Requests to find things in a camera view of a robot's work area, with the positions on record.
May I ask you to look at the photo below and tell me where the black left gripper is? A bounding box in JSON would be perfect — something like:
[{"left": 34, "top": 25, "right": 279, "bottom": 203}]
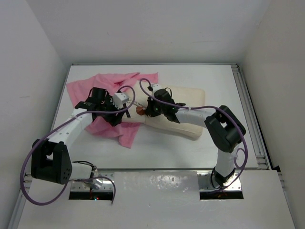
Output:
[{"left": 99, "top": 96, "right": 125, "bottom": 125}]

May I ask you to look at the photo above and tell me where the cream bear print pillow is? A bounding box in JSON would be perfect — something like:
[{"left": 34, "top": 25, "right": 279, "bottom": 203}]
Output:
[{"left": 122, "top": 81, "right": 205, "bottom": 140}]

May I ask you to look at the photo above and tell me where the pink satin pillowcase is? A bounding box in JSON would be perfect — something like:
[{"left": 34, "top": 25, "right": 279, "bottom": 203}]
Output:
[{"left": 66, "top": 71, "right": 160, "bottom": 149}]

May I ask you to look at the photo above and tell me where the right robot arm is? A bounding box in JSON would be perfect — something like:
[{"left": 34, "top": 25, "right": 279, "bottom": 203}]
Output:
[{"left": 145, "top": 84, "right": 246, "bottom": 188}]

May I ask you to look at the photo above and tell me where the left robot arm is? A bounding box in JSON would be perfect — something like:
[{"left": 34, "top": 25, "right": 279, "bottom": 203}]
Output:
[{"left": 31, "top": 87, "right": 130, "bottom": 185}]

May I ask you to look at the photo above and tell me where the white front cover panel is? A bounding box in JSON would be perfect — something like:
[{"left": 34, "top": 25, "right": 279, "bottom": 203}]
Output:
[{"left": 17, "top": 170, "right": 294, "bottom": 229}]

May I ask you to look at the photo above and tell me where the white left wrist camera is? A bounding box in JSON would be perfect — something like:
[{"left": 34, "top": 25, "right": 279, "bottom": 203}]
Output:
[{"left": 112, "top": 92, "right": 129, "bottom": 108}]

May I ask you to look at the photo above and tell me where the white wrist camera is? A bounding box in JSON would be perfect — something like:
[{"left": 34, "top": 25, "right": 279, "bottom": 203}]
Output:
[
  {"left": 147, "top": 83, "right": 163, "bottom": 93},
  {"left": 112, "top": 92, "right": 129, "bottom": 108}
]

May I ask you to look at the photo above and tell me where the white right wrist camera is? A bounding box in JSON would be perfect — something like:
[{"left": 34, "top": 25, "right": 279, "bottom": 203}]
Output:
[{"left": 147, "top": 83, "right": 163, "bottom": 93}]

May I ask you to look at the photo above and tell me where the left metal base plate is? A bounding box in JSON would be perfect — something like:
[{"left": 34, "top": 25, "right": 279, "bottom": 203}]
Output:
[{"left": 71, "top": 171, "right": 114, "bottom": 193}]

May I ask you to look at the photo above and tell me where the metal base plate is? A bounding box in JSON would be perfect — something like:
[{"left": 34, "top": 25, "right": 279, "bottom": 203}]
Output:
[
  {"left": 71, "top": 171, "right": 114, "bottom": 193},
  {"left": 197, "top": 170, "right": 242, "bottom": 192}
]

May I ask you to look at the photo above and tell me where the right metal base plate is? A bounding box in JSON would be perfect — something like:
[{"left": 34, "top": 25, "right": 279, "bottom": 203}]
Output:
[{"left": 197, "top": 170, "right": 242, "bottom": 192}]

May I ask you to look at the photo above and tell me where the right aluminium rail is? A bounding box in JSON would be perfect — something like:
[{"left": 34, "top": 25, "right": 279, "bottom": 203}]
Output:
[{"left": 231, "top": 64, "right": 272, "bottom": 170}]

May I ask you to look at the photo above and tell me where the aluminium rail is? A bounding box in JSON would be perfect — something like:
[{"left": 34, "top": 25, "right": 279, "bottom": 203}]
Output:
[
  {"left": 231, "top": 64, "right": 272, "bottom": 170},
  {"left": 8, "top": 173, "right": 32, "bottom": 229}
]

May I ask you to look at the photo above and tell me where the left aluminium rail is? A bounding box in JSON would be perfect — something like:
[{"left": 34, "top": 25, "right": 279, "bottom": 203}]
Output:
[{"left": 8, "top": 173, "right": 32, "bottom": 229}]

